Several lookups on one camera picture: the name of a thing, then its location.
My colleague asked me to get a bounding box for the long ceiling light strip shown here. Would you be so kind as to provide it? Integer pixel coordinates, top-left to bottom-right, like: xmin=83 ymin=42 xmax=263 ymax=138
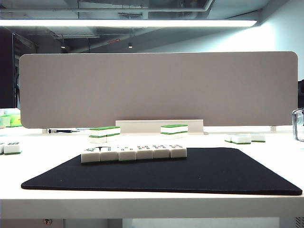
xmin=0 ymin=19 xmax=258 ymax=28

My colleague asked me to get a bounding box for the grey fabric desk divider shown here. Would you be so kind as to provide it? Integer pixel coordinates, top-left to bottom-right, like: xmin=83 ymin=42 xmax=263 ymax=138
xmin=19 ymin=51 xmax=299 ymax=129

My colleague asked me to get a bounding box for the clear plastic container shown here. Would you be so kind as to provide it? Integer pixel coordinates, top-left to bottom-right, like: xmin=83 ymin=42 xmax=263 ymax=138
xmin=291 ymin=107 xmax=304 ymax=143

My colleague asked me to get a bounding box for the white divider base cover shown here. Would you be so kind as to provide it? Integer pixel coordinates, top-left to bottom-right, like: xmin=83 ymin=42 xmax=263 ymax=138
xmin=115 ymin=119 xmax=209 ymax=135

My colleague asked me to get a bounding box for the bird print mahjong tile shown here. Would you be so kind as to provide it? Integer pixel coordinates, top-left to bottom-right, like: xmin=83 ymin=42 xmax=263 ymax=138
xmin=80 ymin=147 xmax=101 ymax=164

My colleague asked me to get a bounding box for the dark cabinet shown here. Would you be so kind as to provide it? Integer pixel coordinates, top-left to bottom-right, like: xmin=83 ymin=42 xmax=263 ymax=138
xmin=0 ymin=29 xmax=17 ymax=109

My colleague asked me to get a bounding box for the black background object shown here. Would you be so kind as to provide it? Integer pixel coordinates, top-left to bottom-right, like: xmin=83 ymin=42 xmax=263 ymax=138
xmin=297 ymin=79 xmax=304 ymax=108

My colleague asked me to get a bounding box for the yellow green package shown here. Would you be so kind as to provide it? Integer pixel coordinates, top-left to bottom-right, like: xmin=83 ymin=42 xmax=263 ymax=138
xmin=9 ymin=114 xmax=22 ymax=128

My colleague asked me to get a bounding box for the white green box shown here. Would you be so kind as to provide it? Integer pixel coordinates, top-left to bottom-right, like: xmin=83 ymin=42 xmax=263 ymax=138
xmin=0 ymin=115 xmax=12 ymax=128

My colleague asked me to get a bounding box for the black fabric mat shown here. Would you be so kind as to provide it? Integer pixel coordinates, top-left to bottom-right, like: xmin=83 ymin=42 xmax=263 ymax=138
xmin=20 ymin=147 xmax=304 ymax=196

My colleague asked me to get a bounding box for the black blue screwdriver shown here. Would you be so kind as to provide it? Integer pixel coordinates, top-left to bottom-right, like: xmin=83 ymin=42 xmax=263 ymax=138
xmin=48 ymin=128 xmax=80 ymax=133

